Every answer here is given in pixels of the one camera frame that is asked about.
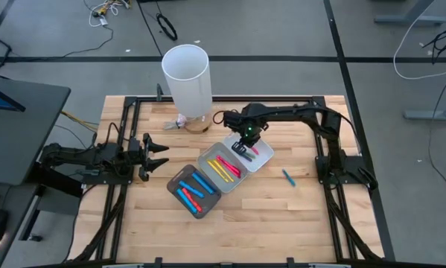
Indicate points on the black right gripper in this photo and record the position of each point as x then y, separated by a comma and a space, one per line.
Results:
245, 121

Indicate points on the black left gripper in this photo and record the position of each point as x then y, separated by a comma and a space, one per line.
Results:
139, 156

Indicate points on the green highlighter marker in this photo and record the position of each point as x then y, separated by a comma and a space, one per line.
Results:
251, 154

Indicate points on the pink highlighter marker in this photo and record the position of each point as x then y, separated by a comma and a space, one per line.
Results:
228, 165
191, 200
255, 150
233, 172

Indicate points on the yellow highlighter marker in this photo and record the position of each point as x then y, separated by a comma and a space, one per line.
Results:
223, 170
217, 171

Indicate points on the teal highlighter marker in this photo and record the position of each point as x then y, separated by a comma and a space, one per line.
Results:
288, 178

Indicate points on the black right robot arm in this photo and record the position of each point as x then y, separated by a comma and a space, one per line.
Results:
301, 111

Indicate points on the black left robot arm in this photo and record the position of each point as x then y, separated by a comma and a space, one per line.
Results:
77, 156

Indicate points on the white plastic bin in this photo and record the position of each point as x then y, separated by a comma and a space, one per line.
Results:
263, 156

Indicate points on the grey plastic bin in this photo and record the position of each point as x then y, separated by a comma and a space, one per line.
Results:
213, 152

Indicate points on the crumpled clear plastic wrapper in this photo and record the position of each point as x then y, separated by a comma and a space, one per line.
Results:
179, 121

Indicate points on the smoky dark transparent bin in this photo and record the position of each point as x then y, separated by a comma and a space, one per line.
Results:
207, 201

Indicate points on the white cylinder lamp wooden base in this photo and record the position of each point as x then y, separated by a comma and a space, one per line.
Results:
187, 85

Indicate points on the dark grey desk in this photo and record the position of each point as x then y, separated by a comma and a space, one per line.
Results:
29, 130

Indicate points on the black side desk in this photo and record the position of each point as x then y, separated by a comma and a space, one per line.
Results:
6, 197

